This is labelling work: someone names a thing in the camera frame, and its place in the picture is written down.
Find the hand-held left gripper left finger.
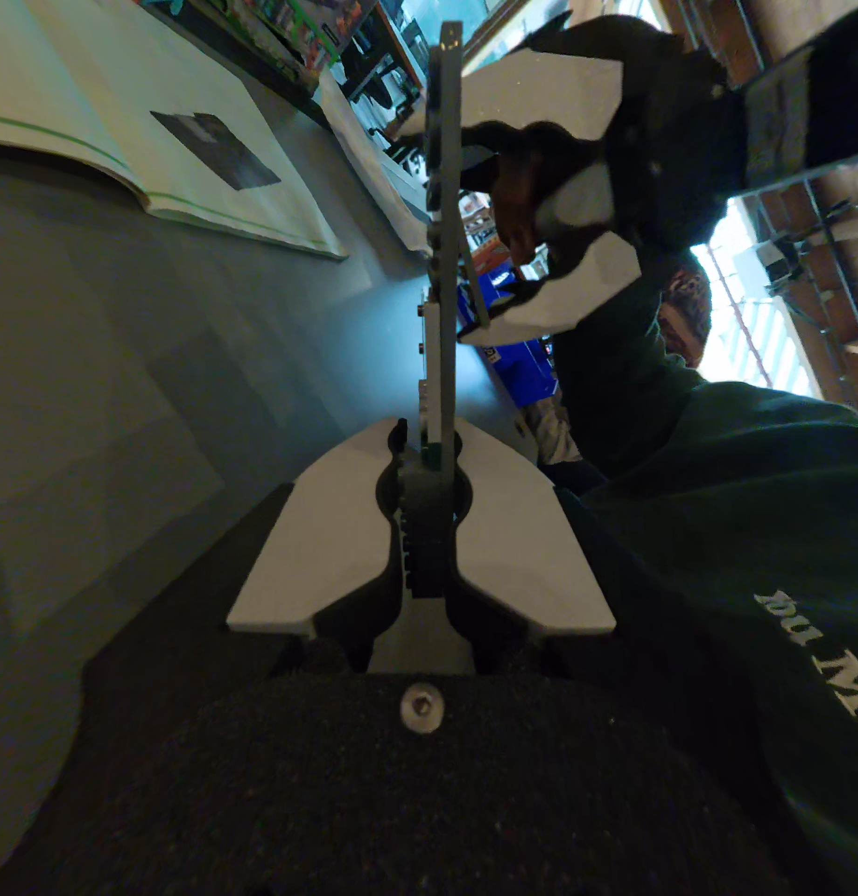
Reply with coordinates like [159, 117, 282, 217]
[226, 418, 409, 637]

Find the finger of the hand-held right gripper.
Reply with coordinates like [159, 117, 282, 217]
[460, 55, 626, 143]
[457, 231, 643, 347]

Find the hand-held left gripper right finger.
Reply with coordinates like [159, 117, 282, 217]
[449, 420, 618, 637]

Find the grey toy brick plate assembly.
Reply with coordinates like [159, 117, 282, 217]
[397, 21, 496, 603]

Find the instruction booklet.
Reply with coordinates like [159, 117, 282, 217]
[0, 0, 349, 261]

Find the person's right forearm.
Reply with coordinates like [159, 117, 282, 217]
[551, 273, 706, 484]

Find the person's right hand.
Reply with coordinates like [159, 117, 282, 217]
[492, 149, 578, 263]

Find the blue plastic bin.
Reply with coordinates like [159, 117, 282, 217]
[457, 269, 564, 408]

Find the crumpled grey paper bag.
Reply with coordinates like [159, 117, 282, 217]
[516, 399, 585, 466]

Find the black office chair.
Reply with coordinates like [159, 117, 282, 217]
[355, 38, 419, 121]

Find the dark green sweatshirt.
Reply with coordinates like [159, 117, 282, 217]
[562, 381, 858, 896]

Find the green toy set box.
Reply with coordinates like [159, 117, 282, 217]
[138, 0, 375, 93]

